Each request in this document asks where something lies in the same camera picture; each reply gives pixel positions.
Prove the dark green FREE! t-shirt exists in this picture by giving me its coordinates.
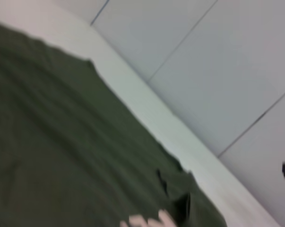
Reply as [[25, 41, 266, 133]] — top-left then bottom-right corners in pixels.
[[0, 19, 228, 227]]

